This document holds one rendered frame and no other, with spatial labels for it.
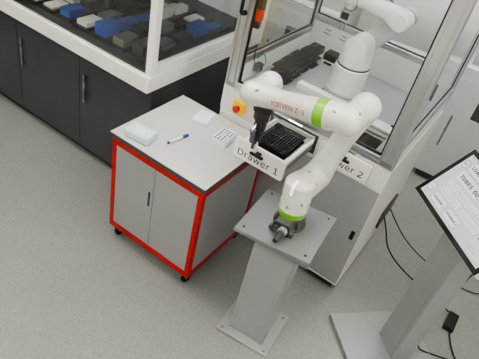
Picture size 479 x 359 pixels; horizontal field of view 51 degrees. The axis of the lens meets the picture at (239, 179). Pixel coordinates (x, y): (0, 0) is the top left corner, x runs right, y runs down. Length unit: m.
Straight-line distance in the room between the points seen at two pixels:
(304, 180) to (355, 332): 1.15
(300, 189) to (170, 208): 0.80
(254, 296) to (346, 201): 0.70
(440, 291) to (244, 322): 0.97
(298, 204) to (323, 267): 0.98
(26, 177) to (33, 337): 1.21
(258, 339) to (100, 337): 0.80
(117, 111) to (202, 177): 1.01
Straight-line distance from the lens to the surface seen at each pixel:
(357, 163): 2.57
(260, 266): 2.38
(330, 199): 2.76
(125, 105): 3.17
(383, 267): 3.45
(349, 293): 3.19
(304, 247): 2.17
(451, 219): 2.32
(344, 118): 1.86
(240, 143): 2.45
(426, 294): 2.62
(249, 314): 2.64
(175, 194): 2.52
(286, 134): 2.61
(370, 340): 2.98
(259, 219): 2.25
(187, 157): 2.53
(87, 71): 3.33
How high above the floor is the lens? 2.29
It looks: 38 degrees down
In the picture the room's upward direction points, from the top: 14 degrees clockwise
